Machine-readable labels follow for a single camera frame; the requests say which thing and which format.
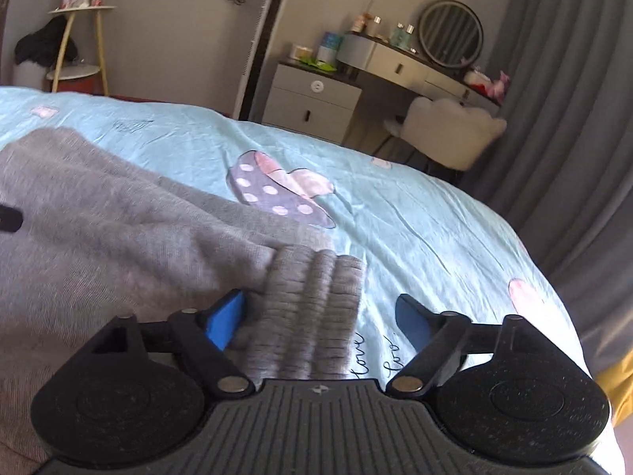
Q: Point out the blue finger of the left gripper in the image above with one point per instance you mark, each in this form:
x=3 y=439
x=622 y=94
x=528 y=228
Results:
x=11 y=219

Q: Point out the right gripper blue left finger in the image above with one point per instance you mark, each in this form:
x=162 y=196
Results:
x=200 y=339

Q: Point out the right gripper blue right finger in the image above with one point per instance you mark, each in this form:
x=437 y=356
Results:
x=439 y=340

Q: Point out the grey knit pants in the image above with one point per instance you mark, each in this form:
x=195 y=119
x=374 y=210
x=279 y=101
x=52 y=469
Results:
x=102 y=237

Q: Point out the black clothing pile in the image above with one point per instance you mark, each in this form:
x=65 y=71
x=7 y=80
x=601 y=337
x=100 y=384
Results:
x=42 y=46

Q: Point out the light blue printed bed sheet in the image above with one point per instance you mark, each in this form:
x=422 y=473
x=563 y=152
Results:
x=523 y=401

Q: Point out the yellow-legged side shelf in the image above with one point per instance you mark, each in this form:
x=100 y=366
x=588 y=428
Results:
x=90 y=60

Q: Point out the white shell-back chair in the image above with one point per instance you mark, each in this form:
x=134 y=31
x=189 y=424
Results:
x=446 y=132

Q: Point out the grey curtain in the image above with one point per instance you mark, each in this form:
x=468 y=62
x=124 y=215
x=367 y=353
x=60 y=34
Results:
x=561 y=174

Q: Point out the white drawer cabinet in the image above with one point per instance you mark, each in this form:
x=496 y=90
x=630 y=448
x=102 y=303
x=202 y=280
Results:
x=311 y=104

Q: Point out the grey vanity desk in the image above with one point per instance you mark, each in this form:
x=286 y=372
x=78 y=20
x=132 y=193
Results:
x=366 y=54

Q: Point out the round vanity mirror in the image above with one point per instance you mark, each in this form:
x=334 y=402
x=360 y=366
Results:
x=450 y=34

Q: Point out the white standing panel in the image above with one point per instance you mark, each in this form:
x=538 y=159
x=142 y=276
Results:
x=266 y=27

